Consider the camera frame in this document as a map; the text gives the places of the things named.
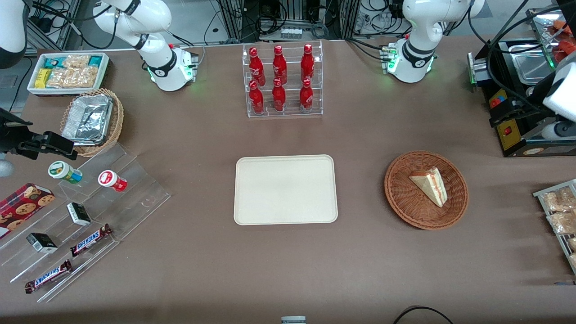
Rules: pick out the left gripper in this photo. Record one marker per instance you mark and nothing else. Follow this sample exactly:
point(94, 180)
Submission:
point(524, 105)

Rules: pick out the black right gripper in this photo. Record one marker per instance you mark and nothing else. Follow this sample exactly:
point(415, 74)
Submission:
point(10, 135)

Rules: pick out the triangular sandwich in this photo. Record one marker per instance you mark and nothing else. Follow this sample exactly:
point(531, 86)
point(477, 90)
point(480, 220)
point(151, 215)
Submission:
point(429, 182)

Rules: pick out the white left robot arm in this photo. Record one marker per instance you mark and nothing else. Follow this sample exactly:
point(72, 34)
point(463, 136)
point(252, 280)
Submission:
point(411, 58)

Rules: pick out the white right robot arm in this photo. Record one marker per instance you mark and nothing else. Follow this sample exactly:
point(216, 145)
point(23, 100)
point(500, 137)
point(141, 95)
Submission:
point(164, 67)

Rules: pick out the aluminium foil tray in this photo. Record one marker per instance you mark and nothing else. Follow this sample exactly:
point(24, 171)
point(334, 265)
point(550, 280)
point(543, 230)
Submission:
point(87, 119)

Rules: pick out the steel tray in machine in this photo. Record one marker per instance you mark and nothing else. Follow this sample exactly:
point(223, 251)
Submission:
point(531, 67)

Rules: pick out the oval wicker basket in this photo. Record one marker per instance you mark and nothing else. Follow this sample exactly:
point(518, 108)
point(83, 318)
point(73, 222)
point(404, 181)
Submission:
point(118, 121)

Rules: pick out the round brown wicker basket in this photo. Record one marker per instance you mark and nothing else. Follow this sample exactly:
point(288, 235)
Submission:
point(405, 202)

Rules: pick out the cream rectangular tray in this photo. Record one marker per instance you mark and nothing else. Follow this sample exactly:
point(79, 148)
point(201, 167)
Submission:
point(283, 191)

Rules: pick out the green lidded cup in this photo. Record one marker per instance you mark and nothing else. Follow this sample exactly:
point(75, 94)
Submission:
point(63, 171)

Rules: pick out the black food warmer machine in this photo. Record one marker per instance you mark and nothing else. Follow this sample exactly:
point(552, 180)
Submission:
point(517, 139)

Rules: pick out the red lidded cup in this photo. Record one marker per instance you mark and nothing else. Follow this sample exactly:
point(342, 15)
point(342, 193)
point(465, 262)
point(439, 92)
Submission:
point(110, 180)

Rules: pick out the white plastic snack bin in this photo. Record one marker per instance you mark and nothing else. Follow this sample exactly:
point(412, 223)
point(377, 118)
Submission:
point(31, 87)

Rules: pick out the large clear cracker bag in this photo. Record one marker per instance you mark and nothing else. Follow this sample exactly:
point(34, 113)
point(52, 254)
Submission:
point(72, 77)

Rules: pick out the yellow snack packet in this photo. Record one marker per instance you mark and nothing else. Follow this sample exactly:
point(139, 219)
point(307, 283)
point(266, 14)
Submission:
point(42, 78)

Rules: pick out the small black white carton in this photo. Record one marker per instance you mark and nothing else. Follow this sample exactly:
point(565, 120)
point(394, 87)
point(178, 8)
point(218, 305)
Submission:
point(78, 214)
point(41, 243)

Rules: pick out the red cookie box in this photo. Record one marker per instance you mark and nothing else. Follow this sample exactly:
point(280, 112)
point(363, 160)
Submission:
point(22, 207)

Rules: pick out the teal snack packet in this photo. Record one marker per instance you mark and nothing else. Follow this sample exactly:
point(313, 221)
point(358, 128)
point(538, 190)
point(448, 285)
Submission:
point(51, 62)
point(95, 60)

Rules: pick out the small clear cracker bag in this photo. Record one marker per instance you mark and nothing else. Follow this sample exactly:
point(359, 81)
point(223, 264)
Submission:
point(75, 61)

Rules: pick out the clear acrylic stepped display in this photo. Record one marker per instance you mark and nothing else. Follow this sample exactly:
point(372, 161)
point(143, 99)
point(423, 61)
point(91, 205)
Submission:
point(135, 198)

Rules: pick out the red food in case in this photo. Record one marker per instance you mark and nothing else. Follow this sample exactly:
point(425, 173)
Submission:
point(568, 45)

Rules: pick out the Snickers chocolate bar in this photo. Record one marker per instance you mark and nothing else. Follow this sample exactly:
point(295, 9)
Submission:
point(90, 240)
point(47, 276)

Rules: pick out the clear bagged pastry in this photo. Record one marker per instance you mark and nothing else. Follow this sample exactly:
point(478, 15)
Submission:
point(562, 222)
point(558, 200)

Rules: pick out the red cola bottle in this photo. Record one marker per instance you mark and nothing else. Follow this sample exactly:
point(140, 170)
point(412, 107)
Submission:
point(278, 96)
point(257, 67)
point(256, 99)
point(306, 96)
point(307, 63)
point(279, 65)

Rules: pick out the clear acrylic bottle rack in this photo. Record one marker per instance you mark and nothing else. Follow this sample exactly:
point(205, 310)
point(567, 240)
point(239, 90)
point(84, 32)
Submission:
point(290, 112)

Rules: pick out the white power strip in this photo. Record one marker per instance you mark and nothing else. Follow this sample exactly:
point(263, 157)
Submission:
point(291, 33)

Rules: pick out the grey box at table edge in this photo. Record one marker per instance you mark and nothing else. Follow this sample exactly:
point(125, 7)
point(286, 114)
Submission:
point(293, 320)

